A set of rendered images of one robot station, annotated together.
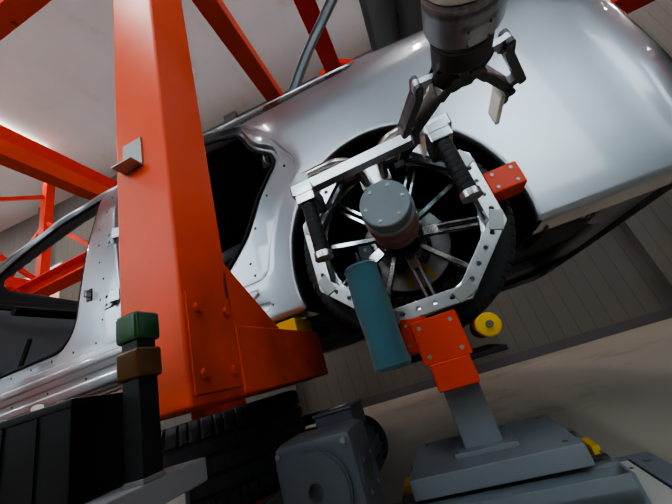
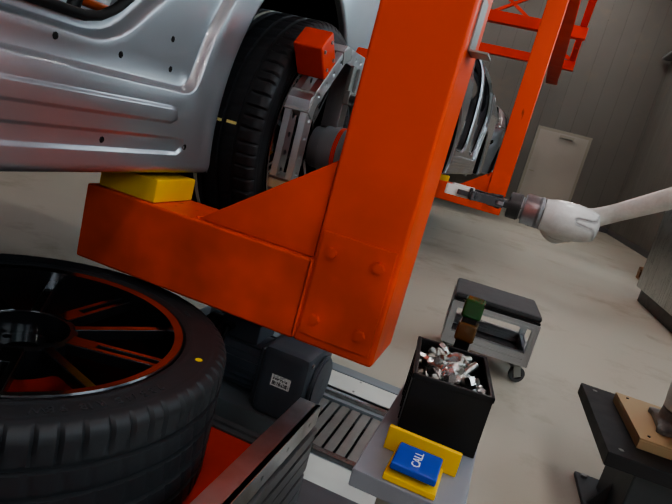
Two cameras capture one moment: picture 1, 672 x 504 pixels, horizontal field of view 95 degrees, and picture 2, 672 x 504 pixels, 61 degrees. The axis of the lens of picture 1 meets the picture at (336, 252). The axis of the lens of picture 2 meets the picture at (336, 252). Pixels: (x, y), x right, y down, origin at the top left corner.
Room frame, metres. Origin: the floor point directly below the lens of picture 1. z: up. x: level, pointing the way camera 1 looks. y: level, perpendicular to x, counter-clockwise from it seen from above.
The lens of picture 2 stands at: (0.67, 1.46, 0.93)
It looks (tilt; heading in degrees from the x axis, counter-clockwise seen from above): 12 degrees down; 273
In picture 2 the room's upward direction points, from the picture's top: 15 degrees clockwise
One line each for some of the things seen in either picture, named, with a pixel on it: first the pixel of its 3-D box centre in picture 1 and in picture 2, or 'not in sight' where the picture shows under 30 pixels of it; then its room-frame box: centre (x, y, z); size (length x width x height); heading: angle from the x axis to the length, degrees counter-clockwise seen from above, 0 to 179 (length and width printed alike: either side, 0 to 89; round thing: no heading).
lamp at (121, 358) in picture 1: (139, 364); (466, 330); (0.42, 0.30, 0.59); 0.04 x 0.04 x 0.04; 76
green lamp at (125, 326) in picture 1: (138, 328); (473, 308); (0.42, 0.30, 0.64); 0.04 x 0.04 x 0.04; 76
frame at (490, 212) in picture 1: (395, 226); (325, 148); (0.85, -0.19, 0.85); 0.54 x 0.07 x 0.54; 76
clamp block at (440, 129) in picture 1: (438, 140); not in sight; (0.61, -0.31, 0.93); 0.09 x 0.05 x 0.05; 166
